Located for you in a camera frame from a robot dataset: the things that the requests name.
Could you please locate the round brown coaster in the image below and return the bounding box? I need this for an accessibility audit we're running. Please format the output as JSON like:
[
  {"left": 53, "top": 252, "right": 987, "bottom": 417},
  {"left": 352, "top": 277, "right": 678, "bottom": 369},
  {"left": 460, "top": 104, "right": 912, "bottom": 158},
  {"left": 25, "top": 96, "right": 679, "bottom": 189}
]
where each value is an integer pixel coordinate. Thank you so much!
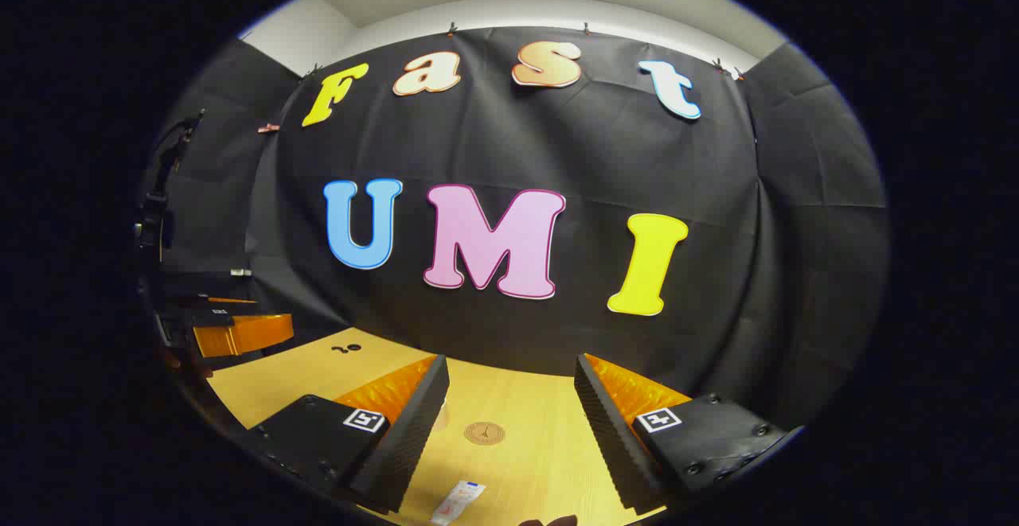
[{"left": 463, "top": 421, "right": 506, "bottom": 446}]

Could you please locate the black backdrop cloth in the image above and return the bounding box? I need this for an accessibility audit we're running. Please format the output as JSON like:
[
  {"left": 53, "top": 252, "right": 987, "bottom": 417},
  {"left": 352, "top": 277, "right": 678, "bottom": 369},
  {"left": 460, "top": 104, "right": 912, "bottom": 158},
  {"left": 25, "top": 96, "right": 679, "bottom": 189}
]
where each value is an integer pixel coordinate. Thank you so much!
[{"left": 139, "top": 26, "right": 891, "bottom": 431}]

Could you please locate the white toothpaste tube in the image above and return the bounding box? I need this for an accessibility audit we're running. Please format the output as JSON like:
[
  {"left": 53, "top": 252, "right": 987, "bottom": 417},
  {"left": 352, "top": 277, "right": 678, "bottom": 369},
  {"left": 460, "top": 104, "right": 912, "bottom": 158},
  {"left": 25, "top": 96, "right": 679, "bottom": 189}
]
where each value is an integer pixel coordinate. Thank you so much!
[{"left": 430, "top": 480, "right": 486, "bottom": 526}]

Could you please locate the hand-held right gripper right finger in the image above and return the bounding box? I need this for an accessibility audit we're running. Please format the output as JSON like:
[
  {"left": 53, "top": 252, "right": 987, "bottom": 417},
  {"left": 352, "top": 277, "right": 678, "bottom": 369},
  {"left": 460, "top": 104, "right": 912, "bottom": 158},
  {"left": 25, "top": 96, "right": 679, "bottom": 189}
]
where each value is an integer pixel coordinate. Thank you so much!
[{"left": 575, "top": 353, "right": 806, "bottom": 515}]

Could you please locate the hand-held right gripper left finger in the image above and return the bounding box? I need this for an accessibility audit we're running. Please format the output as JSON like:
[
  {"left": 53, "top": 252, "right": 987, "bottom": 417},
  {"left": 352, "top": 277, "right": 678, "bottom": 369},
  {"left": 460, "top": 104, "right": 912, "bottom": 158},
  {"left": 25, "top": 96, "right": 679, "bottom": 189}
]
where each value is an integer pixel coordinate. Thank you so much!
[{"left": 243, "top": 355, "right": 451, "bottom": 515}]

